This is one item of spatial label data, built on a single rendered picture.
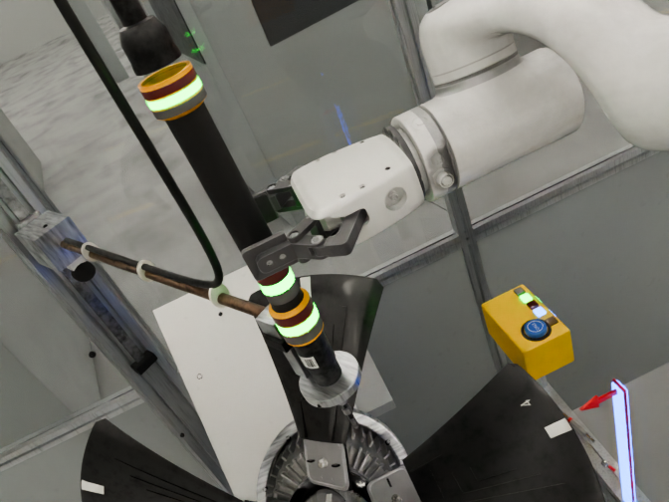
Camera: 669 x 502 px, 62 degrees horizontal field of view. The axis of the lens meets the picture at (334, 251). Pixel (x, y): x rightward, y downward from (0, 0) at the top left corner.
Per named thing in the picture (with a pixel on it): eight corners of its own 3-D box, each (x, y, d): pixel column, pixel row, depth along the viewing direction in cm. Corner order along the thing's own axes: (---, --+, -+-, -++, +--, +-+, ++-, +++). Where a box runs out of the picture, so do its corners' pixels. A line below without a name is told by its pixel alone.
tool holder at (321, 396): (278, 390, 64) (241, 333, 58) (315, 346, 67) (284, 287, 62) (336, 417, 58) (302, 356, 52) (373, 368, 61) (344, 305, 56)
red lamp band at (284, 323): (265, 322, 56) (260, 313, 55) (292, 292, 58) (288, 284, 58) (295, 333, 53) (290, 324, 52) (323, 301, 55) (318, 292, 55)
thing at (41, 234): (39, 265, 102) (8, 229, 97) (70, 241, 105) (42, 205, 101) (62, 276, 95) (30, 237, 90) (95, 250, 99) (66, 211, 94)
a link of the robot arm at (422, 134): (468, 206, 50) (438, 221, 50) (427, 170, 57) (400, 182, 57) (447, 124, 45) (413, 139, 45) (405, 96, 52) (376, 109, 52)
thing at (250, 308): (63, 250, 95) (58, 243, 94) (70, 244, 95) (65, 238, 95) (275, 327, 59) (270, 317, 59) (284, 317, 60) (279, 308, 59)
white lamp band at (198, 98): (145, 121, 43) (140, 112, 43) (185, 93, 45) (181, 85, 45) (176, 121, 40) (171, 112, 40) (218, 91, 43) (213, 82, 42)
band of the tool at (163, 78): (147, 124, 43) (127, 89, 42) (187, 96, 46) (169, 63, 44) (178, 124, 41) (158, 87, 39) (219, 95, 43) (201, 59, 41)
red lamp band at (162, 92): (134, 102, 42) (129, 93, 42) (176, 75, 45) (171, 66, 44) (165, 101, 40) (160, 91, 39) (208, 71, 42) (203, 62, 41)
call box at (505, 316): (489, 338, 121) (479, 303, 115) (530, 317, 121) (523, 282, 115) (531, 388, 108) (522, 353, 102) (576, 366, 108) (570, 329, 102)
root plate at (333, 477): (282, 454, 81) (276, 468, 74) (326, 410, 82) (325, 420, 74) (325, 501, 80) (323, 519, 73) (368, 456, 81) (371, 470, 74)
